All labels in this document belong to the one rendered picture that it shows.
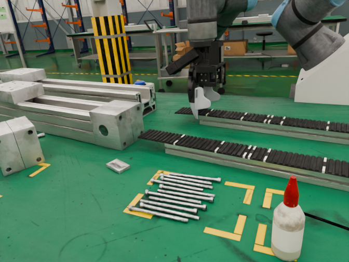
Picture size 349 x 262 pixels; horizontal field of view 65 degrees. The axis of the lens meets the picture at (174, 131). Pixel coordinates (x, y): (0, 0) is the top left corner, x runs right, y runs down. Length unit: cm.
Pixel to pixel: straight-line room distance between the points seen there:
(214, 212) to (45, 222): 28
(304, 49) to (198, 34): 45
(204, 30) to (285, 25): 40
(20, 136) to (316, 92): 85
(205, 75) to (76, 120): 36
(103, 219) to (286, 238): 28
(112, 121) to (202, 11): 34
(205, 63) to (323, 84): 40
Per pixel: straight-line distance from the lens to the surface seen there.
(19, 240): 52
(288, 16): 104
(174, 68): 78
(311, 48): 105
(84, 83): 111
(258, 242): 43
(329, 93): 99
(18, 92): 99
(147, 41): 942
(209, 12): 72
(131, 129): 71
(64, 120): 81
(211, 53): 73
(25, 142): 71
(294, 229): 38
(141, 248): 43
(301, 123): 74
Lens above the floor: 109
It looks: 24 degrees down
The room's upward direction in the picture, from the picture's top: 5 degrees counter-clockwise
